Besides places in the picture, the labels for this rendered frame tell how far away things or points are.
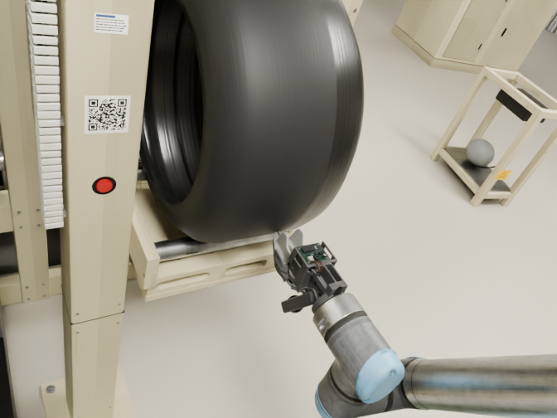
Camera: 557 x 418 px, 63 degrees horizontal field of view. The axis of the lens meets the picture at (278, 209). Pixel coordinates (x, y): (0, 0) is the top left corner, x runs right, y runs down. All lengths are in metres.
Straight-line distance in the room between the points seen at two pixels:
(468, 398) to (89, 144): 0.75
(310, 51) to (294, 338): 1.53
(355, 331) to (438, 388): 0.16
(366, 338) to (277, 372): 1.23
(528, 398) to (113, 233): 0.81
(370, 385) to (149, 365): 1.27
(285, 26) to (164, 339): 1.47
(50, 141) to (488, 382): 0.79
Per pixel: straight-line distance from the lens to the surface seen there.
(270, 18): 0.79
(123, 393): 1.86
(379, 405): 0.92
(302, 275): 0.86
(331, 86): 0.81
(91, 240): 1.06
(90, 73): 0.82
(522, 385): 0.72
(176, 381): 1.91
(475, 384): 0.78
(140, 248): 1.01
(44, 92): 0.84
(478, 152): 3.74
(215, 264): 1.10
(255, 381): 1.96
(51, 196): 0.97
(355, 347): 0.80
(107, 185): 0.95
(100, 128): 0.88
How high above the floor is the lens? 1.67
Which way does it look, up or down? 38 degrees down
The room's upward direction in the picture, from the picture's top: 20 degrees clockwise
